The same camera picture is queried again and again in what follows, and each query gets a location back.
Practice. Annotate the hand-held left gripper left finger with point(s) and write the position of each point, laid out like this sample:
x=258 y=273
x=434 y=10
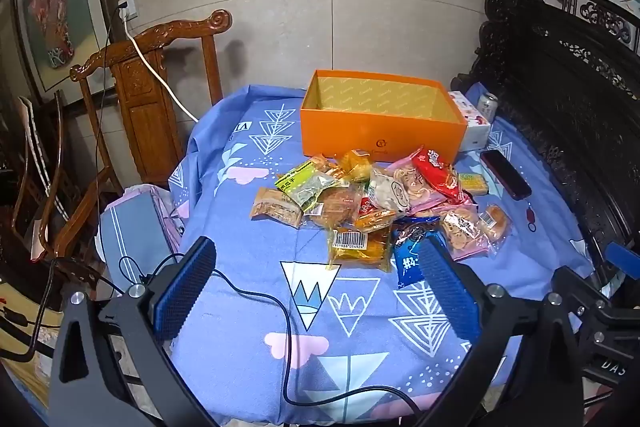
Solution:
x=185 y=287

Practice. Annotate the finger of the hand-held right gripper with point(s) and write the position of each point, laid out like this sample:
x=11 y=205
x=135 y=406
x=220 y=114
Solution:
x=624 y=259
x=595 y=299

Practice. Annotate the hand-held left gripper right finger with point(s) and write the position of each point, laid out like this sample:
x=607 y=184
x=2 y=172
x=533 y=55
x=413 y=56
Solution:
x=450 y=292

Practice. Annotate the pink round cracker packet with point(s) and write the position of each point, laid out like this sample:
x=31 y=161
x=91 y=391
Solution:
x=422 y=196

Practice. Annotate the brown cake packet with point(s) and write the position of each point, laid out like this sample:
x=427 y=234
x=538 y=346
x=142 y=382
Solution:
x=275 y=207

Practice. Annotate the small buns cartoon packet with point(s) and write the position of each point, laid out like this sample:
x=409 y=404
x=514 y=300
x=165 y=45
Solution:
x=385 y=189

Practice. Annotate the yellow pastry packet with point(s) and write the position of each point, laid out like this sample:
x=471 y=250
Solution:
x=356 y=164

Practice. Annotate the orange cardboard box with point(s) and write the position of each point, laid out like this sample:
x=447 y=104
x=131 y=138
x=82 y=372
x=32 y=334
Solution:
x=380 y=132

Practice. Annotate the blue snack packet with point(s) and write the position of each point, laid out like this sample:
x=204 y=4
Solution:
x=407 y=257

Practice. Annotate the blue pink folded cloth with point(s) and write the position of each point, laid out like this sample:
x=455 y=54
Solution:
x=132 y=227

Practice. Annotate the bread packet with barcode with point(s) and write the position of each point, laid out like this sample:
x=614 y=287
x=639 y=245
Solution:
x=495 y=222

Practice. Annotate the blue printed tablecloth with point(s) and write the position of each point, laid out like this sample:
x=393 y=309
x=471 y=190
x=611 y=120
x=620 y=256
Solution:
x=250 y=217

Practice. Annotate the yellow clear barcode packet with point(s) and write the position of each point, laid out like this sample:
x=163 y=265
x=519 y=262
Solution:
x=360 y=252

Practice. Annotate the red key fob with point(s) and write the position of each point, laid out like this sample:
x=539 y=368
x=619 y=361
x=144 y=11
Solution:
x=531 y=217

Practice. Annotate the orange foil snack packet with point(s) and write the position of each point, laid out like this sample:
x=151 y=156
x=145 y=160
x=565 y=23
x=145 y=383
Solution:
x=375 y=219

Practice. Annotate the green label biscuit packet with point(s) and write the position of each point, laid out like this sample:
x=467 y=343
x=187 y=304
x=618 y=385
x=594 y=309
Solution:
x=474 y=183

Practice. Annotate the small red snack packet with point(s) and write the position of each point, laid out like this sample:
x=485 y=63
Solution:
x=366 y=205

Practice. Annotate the phone in dark red case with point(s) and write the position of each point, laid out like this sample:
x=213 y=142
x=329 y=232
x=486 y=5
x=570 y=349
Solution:
x=505 y=174

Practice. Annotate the round pastry clear packet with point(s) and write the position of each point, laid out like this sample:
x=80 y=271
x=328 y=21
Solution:
x=335 y=207

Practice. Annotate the dark bentwood chair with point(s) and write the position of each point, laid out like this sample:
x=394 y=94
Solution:
x=55 y=207

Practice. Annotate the green label seed packet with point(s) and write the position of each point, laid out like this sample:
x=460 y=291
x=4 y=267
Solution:
x=305 y=182

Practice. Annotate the floral tissue pack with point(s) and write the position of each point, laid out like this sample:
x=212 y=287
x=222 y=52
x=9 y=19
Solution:
x=472 y=132

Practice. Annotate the dark carved wooden bench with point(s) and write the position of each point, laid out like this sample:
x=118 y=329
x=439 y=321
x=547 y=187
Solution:
x=565 y=107

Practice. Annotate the carved wooden chair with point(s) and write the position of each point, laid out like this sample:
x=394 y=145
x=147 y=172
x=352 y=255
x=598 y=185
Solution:
x=145 y=122

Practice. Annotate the white drink can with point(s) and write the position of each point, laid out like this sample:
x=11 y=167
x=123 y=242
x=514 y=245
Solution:
x=487 y=106

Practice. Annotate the red flower framed painting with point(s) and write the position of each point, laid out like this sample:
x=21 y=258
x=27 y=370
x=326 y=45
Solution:
x=50 y=7

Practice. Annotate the white wall outlet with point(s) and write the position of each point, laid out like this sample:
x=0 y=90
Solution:
x=129 y=7

